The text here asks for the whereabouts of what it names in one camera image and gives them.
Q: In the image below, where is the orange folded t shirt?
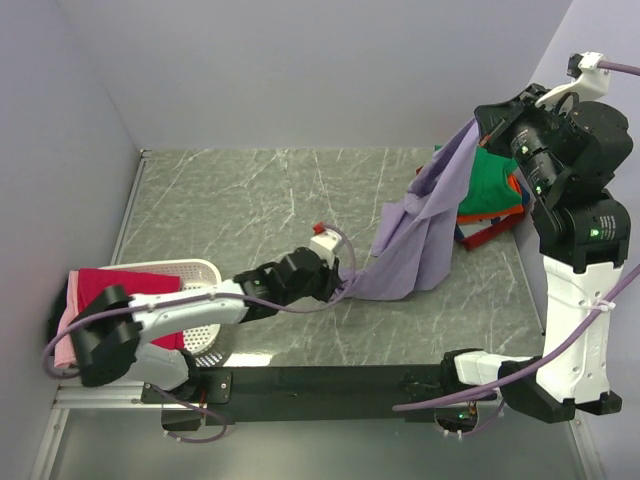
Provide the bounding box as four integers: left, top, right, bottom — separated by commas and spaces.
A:
457, 172, 524, 224

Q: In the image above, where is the magenta t shirt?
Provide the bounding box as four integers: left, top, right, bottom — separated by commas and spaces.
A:
73, 267, 184, 351

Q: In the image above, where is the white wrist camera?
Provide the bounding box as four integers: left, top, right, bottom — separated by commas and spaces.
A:
309, 223, 344, 267
535, 52, 610, 110

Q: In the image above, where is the black garment in basket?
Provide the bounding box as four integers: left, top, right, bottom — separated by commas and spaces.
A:
46, 281, 68, 342

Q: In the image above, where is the blue folded t shirt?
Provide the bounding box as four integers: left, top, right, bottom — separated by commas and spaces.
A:
508, 175, 530, 208

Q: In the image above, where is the lavender t shirt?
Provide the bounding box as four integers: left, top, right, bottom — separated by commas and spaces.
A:
341, 119, 479, 301

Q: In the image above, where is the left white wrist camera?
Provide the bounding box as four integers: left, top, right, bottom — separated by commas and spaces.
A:
309, 223, 344, 267

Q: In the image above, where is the aluminium rail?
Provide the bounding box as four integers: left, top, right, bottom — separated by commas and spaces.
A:
54, 363, 584, 411

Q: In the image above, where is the pink t shirt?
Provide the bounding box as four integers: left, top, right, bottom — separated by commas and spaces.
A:
54, 269, 89, 369

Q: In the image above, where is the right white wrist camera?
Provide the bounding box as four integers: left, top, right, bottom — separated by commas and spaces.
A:
535, 52, 610, 110

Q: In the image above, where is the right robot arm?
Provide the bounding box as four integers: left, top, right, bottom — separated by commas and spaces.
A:
438, 84, 633, 423

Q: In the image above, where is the green folded t shirt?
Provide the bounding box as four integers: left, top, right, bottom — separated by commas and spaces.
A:
422, 142, 524, 223

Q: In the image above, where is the white perforated laundry basket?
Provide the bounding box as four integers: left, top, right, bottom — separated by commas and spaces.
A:
88, 259, 224, 368

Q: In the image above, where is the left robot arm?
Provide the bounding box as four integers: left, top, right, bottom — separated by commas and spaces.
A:
70, 245, 342, 402

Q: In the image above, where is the black base beam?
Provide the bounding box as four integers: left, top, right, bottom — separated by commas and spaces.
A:
139, 364, 499, 432

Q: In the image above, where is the red folded t shirt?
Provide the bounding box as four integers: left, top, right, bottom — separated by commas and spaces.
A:
454, 213, 525, 251

